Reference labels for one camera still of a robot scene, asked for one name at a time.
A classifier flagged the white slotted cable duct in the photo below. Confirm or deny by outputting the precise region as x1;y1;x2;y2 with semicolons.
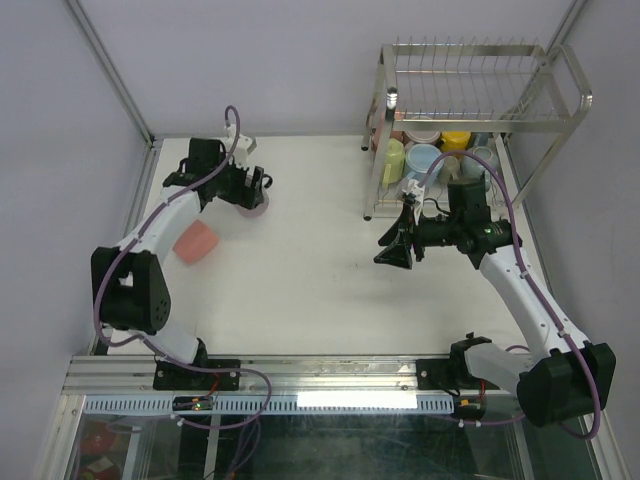
84;391;454;416

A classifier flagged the light blue mug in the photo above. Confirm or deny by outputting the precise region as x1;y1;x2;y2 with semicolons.
403;144;441;181

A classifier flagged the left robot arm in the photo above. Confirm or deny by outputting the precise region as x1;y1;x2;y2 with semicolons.
91;132;273;389

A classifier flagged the dark green glazed mug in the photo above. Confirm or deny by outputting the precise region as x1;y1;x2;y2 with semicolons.
461;146;500;178

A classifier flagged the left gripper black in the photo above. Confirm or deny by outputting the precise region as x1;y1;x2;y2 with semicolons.
211;152;263;209

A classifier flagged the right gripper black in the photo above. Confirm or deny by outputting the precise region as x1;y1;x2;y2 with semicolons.
373;202;462;270

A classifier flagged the steel dish rack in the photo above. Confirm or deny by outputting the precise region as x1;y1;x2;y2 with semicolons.
361;40;593;221

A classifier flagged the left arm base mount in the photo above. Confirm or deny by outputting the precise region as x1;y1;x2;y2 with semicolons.
152;346;241;393

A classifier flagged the yellow mug black handle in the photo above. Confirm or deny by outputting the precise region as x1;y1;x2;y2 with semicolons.
437;131;471;156

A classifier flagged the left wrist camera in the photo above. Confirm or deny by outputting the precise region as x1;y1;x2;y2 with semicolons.
222;124;257;167

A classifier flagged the pale yellow mug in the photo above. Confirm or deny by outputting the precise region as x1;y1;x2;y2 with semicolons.
381;138;405;188

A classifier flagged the small taupe mug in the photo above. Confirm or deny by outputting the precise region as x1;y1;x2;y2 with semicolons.
438;155;461;185

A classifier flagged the aluminium mounting rail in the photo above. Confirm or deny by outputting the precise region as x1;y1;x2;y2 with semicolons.
63;355;480;395

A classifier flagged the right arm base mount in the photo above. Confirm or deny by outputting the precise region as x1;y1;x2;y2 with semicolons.
415;332;492;397

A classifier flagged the mauve upside-down mug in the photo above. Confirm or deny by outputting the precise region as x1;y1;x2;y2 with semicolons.
236;192;270;219

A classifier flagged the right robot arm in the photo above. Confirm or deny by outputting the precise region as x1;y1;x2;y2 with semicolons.
374;179;616;427

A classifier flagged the slate blue small mug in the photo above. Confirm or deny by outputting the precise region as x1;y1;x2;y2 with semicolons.
468;132;492;149

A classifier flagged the lilac ribbed mug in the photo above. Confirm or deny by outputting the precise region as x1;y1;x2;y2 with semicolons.
403;131;441;145

